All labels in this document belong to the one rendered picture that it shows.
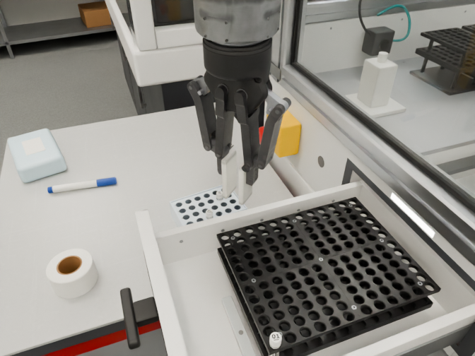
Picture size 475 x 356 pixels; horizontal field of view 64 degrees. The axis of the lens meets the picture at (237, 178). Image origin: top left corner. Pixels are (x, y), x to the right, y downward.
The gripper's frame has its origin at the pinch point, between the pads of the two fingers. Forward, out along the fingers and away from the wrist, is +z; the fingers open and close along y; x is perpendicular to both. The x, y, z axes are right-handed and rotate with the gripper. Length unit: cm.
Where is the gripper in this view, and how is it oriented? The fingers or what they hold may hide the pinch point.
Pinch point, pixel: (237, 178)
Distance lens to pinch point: 54.1
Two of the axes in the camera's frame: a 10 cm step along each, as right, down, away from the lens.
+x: 5.0, -5.6, 6.6
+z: 0.0, 7.6, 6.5
